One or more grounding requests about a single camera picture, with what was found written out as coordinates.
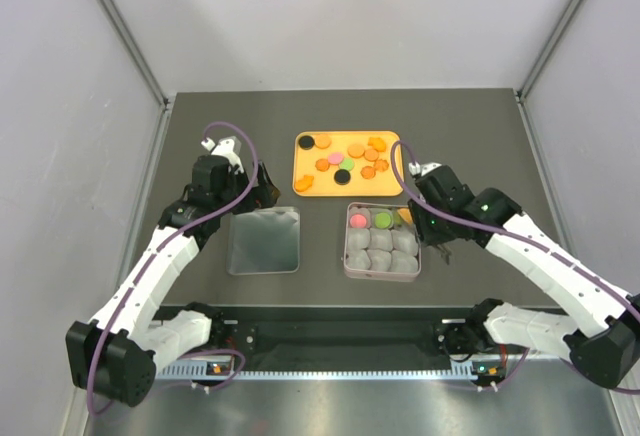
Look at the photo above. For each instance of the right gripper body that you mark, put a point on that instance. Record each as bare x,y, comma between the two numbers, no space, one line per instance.
433,228

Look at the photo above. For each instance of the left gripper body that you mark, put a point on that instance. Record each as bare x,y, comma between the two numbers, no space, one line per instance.
238,182

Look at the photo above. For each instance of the orange round cookie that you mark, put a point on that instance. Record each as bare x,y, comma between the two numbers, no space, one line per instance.
356,150
371,155
405,215
322,141

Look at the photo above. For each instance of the green sandwich cookie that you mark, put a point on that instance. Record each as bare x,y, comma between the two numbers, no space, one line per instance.
347,164
383,220

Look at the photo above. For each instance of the orange swirl cookie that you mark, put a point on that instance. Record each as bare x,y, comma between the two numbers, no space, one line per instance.
322,165
381,165
368,172

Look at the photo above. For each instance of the black sandwich cookie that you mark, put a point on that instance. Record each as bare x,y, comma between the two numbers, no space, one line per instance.
342,177

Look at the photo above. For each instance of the pink sandwich cookie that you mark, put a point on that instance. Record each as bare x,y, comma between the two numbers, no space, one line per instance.
359,221
335,158

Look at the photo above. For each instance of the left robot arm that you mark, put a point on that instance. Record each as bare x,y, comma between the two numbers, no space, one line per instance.
117,354

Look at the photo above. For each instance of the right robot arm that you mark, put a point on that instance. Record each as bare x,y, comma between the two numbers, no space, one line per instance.
597,330

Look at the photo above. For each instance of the orange fish cookie front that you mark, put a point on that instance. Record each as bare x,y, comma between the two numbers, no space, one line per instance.
303,184

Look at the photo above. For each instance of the orange fish cookie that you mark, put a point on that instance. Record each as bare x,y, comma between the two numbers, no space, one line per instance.
303,184
377,143

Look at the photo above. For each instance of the silver tin lid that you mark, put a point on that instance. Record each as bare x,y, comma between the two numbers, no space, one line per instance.
265,241

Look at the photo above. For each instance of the pink cookie tin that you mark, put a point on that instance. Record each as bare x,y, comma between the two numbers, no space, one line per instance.
392,255

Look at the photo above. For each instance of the black cookie at tray corner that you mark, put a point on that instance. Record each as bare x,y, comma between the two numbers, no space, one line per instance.
306,142

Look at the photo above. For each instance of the yellow tray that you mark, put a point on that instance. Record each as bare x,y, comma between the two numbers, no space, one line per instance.
384,184

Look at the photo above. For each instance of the orange fish cookie back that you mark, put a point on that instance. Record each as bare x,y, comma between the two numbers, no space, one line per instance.
377,143

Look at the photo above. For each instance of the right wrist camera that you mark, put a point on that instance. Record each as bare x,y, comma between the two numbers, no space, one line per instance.
418,170

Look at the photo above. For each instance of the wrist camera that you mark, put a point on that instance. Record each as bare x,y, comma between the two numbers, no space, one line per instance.
228,148
418,170

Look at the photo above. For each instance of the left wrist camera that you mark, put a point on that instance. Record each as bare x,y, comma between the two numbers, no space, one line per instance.
228,148

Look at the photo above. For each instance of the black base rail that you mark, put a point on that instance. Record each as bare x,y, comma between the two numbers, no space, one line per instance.
333,338

